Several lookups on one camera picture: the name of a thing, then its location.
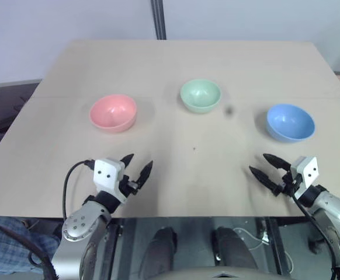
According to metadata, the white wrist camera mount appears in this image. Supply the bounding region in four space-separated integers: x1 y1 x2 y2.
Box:
289 156 318 199
93 158 129 202

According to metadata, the pink plastic bowl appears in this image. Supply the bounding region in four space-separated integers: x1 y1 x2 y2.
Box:
89 93 138 134

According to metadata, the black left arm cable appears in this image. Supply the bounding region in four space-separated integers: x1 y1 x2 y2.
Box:
63 159 96 219

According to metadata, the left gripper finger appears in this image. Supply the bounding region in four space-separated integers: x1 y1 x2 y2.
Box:
120 153 135 170
137 160 154 188

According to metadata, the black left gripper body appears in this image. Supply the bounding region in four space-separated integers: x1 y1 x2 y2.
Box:
119 174 140 197

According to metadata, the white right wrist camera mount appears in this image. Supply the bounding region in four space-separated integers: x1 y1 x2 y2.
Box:
289 156 318 199

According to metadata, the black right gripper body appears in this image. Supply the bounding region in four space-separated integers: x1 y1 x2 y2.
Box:
271 169 301 198

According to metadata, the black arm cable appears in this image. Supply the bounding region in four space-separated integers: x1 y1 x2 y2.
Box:
292 194 339 274
63 159 96 219

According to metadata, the thin white wire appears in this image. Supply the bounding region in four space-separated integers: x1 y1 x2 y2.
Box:
233 226 294 272

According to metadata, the black table frame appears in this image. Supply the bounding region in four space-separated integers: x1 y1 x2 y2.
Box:
254 216 308 274

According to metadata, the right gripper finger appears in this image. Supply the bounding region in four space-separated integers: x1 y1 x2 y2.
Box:
248 166 279 192
262 153 291 170

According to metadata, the grey vertical wall post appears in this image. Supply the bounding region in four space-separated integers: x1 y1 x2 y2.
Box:
150 0 167 40

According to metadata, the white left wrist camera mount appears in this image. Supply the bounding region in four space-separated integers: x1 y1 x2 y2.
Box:
93 158 129 202

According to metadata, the person in blue plaid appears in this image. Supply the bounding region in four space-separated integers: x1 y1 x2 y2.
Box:
0 215 62 275

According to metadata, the green plastic bowl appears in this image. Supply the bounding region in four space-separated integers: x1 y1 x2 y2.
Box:
179 78 222 114

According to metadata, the thick black fuzzy cable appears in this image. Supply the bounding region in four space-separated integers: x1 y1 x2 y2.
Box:
0 216 57 280

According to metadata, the blue plastic bowl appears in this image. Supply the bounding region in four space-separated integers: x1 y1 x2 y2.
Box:
265 104 316 144

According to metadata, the dark rounded shape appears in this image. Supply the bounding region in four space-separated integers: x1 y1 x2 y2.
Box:
214 226 259 277
141 226 179 279

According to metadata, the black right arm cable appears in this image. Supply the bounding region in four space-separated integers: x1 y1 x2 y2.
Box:
292 194 339 274

